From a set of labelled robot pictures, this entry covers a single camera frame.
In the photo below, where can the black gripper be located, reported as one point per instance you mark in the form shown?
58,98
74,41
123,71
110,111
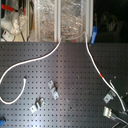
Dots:
115,116

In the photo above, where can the lower left metal clip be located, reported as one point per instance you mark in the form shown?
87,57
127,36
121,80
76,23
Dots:
37,105

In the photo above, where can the blue plastic clamp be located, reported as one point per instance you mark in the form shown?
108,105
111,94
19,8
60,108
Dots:
94,33

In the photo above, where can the clear plastic panel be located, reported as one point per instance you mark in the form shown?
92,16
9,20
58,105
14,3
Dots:
70,20

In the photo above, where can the blue object bottom left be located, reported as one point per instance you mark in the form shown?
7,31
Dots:
2,120

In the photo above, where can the white device with red parts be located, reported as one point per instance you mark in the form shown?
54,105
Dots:
14,20

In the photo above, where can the right metal cable clip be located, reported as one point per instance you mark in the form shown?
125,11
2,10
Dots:
109,96

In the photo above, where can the metal cable clip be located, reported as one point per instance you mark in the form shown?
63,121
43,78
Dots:
109,96
53,90

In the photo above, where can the upper metal cable clip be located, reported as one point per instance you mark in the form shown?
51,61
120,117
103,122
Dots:
53,90

